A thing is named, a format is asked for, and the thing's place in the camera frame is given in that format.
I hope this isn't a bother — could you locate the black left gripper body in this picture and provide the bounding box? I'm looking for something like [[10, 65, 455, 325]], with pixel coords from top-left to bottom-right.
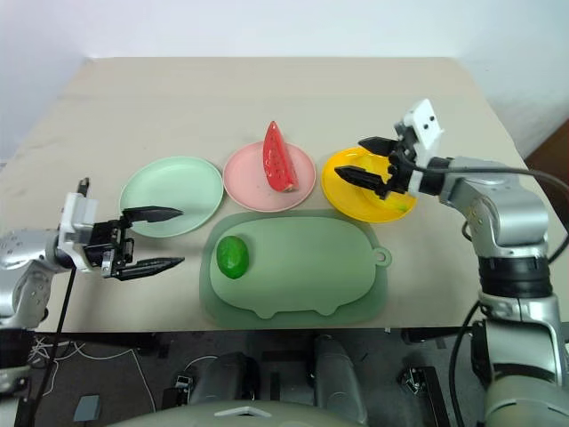
[[85, 216, 135, 279]]

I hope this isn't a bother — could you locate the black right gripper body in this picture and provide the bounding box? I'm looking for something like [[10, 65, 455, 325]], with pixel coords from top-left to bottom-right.
[[374, 128, 422, 199]]

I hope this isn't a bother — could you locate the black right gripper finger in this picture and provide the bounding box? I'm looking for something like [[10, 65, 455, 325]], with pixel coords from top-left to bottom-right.
[[333, 165, 385, 190], [357, 137, 399, 157]]

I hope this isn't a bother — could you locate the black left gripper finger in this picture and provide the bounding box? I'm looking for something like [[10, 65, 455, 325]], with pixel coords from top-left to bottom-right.
[[113, 256, 186, 283], [121, 205, 184, 230]]

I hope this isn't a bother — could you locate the yellow plate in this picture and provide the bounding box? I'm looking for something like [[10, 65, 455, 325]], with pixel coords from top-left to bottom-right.
[[321, 147, 418, 224]]

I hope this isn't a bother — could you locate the light green plate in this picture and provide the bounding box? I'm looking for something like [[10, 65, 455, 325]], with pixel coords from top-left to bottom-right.
[[118, 155, 224, 239]]

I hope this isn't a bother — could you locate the pink plate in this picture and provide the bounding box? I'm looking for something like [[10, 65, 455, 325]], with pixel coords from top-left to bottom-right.
[[222, 141, 317, 213]]

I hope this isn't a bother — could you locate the yellow banana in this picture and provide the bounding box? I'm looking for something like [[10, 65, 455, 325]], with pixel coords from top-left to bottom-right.
[[360, 189, 413, 214]]

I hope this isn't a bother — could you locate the red watermelon slice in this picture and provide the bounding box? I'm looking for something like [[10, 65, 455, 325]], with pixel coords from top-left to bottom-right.
[[262, 120, 298, 194]]

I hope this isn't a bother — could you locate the green lime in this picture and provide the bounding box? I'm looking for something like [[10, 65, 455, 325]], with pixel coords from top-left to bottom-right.
[[216, 235, 249, 280]]

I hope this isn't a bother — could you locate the green silicone mat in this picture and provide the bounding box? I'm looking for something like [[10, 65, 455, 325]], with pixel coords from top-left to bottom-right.
[[198, 209, 393, 331]]

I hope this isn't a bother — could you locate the grey left robot leg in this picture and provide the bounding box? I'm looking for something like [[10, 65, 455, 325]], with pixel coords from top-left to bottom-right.
[[189, 351, 262, 406]]

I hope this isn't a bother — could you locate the grey robot leg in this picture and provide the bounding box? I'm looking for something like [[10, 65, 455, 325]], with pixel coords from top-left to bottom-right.
[[310, 334, 362, 408], [189, 351, 262, 406]]

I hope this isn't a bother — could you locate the small grey box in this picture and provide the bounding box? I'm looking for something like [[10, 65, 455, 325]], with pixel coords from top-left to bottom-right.
[[72, 394, 100, 423]]

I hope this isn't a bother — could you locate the grey robot torso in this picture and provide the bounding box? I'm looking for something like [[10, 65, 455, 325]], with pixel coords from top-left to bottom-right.
[[106, 399, 370, 427]]

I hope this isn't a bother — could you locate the grey right robot leg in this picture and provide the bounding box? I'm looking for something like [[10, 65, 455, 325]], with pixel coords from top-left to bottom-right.
[[310, 334, 362, 408]]

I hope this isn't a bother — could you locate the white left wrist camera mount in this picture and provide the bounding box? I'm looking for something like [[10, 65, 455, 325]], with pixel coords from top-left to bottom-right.
[[59, 191, 100, 272]]

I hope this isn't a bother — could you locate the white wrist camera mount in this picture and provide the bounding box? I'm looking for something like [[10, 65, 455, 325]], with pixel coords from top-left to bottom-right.
[[393, 99, 446, 197], [59, 191, 100, 272]]

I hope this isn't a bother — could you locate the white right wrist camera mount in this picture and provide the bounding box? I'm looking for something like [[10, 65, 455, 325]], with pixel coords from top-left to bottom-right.
[[393, 99, 446, 197]]

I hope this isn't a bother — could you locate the white floor cable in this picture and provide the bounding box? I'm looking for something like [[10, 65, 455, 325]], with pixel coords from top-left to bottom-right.
[[28, 335, 157, 415]]

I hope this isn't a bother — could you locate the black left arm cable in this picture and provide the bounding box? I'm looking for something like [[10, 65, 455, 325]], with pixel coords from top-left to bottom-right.
[[26, 177, 91, 427]]

